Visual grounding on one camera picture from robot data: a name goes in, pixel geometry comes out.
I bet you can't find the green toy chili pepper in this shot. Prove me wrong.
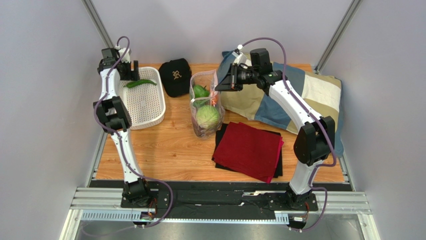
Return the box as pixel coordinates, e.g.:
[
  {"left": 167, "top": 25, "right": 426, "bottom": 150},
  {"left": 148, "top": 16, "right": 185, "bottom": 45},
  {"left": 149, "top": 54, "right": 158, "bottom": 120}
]
[{"left": 125, "top": 79, "right": 157, "bottom": 89}]

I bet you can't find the green toy bell pepper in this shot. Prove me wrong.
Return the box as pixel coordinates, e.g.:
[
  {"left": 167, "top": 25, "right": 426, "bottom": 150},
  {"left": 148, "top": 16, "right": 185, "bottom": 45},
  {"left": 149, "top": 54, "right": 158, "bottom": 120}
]
[{"left": 193, "top": 84, "right": 210, "bottom": 108}]

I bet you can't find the clear zip top bag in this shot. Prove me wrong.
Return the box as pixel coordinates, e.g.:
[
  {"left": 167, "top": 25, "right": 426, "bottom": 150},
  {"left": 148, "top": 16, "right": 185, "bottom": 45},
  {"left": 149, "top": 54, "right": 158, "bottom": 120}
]
[{"left": 189, "top": 70, "right": 225, "bottom": 138}]

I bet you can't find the green toy cabbage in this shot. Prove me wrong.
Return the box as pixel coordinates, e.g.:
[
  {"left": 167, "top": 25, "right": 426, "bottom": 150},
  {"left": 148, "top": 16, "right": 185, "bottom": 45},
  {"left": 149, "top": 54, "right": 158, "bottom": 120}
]
[{"left": 195, "top": 105, "right": 221, "bottom": 129}]

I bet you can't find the purple toy eggplant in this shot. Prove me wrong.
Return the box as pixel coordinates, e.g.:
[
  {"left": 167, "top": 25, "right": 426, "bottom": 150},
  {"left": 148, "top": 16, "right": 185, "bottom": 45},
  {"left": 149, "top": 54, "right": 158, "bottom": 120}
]
[{"left": 193, "top": 125, "right": 217, "bottom": 138}]

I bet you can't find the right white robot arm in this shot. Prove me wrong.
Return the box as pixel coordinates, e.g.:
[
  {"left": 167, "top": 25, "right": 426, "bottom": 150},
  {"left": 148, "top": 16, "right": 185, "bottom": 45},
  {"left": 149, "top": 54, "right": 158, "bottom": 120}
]
[{"left": 215, "top": 48, "right": 335, "bottom": 209}]

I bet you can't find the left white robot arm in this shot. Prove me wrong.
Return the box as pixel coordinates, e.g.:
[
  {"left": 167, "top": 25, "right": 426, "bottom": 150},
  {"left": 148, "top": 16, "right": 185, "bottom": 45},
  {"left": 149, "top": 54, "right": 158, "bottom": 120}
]
[{"left": 93, "top": 48, "right": 154, "bottom": 208}]

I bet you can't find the checked blue beige pillow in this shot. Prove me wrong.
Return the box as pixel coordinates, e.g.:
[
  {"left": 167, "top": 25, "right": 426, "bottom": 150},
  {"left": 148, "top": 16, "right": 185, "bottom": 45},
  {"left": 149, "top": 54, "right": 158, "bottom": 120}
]
[{"left": 220, "top": 65, "right": 344, "bottom": 158}]

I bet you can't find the white plastic basket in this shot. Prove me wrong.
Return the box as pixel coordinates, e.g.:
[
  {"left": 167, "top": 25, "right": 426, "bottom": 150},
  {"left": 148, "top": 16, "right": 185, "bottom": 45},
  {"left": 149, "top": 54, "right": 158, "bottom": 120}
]
[{"left": 118, "top": 66, "right": 166, "bottom": 130}]

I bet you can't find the black baseball cap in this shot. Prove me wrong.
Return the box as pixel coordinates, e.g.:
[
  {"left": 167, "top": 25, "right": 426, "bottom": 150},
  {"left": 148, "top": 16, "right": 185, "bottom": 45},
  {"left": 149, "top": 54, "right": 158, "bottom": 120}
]
[{"left": 158, "top": 58, "right": 192, "bottom": 98}]

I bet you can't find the red folded cloth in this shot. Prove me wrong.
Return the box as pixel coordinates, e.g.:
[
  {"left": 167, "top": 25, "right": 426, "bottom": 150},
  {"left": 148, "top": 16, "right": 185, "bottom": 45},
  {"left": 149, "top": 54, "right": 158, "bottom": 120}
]
[{"left": 212, "top": 122, "right": 284, "bottom": 184}]

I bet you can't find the black folded cloth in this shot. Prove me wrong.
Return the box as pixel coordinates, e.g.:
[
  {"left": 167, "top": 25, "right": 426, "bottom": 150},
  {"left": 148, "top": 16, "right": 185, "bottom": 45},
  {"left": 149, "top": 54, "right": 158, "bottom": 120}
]
[{"left": 214, "top": 123, "right": 283, "bottom": 178}]

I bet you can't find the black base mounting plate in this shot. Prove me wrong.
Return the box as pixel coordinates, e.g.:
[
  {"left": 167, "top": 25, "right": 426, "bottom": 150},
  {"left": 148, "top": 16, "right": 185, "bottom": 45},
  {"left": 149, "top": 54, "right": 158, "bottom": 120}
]
[{"left": 123, "top": 181, "right": 319, "bottom": 220}]

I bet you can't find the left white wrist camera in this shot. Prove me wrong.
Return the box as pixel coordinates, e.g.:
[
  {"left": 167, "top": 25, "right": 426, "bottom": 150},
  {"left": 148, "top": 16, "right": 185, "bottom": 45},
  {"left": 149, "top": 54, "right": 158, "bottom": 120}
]
[{"left": 114, "top": 45, "right": 132, "bottom": 63}]

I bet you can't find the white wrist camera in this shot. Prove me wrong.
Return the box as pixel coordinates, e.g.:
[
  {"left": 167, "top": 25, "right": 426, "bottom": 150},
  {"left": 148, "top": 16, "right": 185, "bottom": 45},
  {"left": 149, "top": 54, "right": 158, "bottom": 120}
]
[
  {"left": 114, "top": 45, "right": 132, "bottom": 63},
  {"left": 232, "top": 48, "right": 252, "bottom": 66}
]

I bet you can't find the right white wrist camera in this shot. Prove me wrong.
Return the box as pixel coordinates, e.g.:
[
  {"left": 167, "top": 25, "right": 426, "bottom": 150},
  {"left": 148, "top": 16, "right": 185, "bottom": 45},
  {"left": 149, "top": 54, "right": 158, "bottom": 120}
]
[{"left": 232, "top": 48, "right": 252, "bottom": 66}]

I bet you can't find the left corner aluminium post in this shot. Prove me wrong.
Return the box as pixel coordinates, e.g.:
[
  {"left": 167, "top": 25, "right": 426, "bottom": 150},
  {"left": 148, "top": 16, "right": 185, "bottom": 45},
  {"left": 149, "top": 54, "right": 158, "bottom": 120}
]
[{"left": 81, "top": 0, "right": 116, "bottom": 48}]

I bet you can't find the corner aluminium post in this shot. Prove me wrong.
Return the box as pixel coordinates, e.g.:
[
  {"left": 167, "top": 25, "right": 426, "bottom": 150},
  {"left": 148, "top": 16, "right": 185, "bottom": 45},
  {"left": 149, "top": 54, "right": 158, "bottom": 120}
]
[
  {"left": 81, "top": 0, "right": 116, "bottom": 48},
  {"left": 313, "top": 0, "right": 363, "bottom": 74}
]

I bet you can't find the right corner aluminium post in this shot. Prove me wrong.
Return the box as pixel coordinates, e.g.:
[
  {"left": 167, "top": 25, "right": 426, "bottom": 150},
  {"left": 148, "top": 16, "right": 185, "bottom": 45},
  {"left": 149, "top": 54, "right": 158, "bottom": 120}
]
[{"left": 313, "top": 0, "right": 363, "bottom": 74}]

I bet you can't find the aluminium frame rail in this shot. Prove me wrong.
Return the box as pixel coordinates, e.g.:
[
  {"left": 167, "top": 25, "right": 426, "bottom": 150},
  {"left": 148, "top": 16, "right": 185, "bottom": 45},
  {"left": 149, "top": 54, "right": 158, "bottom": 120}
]
[{"left": 60, "top": 181, "right": 380, "bottom": 240}]

